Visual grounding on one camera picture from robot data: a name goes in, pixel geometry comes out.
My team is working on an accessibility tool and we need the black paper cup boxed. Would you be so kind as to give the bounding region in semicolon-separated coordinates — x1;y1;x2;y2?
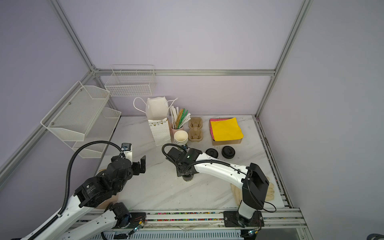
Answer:
182;175;194;182

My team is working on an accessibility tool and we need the stack of green paper cups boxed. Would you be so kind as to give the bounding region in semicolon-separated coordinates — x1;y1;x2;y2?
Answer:
174;130;189;146

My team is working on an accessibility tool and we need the single black cup lid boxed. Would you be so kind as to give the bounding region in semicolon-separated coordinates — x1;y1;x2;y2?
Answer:
205;148;219;159

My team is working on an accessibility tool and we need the stack of black cup lids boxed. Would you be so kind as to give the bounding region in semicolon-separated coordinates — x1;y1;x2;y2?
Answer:
222;146;236;159

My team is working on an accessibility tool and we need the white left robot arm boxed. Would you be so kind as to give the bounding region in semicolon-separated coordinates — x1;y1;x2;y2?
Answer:
24;141;146;240

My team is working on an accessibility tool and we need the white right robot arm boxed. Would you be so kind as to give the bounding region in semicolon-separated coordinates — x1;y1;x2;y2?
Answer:
162;144;270;228

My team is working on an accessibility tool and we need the brown pulp cup carrier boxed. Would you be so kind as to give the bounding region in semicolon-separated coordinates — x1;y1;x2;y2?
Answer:
188;117;203;142

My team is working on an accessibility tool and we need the pink straw holder cup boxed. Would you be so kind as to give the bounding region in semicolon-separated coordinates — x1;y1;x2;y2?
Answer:
170;125;184;143

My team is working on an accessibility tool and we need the brown cardboard napkin box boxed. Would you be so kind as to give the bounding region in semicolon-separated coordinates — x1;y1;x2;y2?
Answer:
209;117;244;147

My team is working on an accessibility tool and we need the bundle of wrapped straws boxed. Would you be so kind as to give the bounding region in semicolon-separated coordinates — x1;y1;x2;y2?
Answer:
169;106;192;130

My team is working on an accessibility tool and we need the yellow paper napkin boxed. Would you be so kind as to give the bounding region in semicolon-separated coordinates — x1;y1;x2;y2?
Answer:
209;117;244;142

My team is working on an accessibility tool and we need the white paper gift bag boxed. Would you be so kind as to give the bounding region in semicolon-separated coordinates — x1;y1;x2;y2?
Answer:
133;97;178;146

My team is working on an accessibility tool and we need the beige work glove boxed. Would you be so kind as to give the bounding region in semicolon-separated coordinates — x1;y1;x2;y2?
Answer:
230;183;275;206

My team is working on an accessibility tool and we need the white mesh two-tier shelf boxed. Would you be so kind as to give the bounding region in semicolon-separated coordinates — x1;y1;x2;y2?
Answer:
41;82;121;151

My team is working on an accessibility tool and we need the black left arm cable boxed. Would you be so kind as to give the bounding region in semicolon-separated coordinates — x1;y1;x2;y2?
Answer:
26;140;124;240

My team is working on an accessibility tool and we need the white wire basket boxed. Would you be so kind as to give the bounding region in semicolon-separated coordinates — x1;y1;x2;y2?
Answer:
105;65;157;97

